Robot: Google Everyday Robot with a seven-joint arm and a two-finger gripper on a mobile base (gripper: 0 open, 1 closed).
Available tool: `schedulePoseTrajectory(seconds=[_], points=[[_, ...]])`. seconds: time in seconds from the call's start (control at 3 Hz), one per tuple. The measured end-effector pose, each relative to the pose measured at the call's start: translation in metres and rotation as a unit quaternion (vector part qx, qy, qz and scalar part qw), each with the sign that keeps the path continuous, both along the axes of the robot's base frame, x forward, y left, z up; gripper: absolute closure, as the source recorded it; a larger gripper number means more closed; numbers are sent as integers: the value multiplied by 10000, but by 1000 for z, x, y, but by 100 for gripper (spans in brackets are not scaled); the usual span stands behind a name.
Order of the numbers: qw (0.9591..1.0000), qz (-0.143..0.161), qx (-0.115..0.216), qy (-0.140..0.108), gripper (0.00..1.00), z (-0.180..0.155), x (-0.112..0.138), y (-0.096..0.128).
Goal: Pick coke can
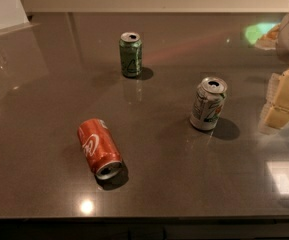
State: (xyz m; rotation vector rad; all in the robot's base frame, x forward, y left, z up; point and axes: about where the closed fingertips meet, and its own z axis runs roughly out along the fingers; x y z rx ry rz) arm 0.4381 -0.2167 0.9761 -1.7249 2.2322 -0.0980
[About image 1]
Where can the red coke can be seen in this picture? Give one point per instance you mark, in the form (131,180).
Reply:
(102,154)

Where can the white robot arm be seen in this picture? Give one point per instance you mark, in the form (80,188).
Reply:
(282,48)

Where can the white 7up can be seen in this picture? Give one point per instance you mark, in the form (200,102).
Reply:
(209,101)

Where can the green soda can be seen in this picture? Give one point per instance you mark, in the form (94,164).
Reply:
(130,46)

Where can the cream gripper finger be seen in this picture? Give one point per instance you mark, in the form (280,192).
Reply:
(273,117)
(278,90)

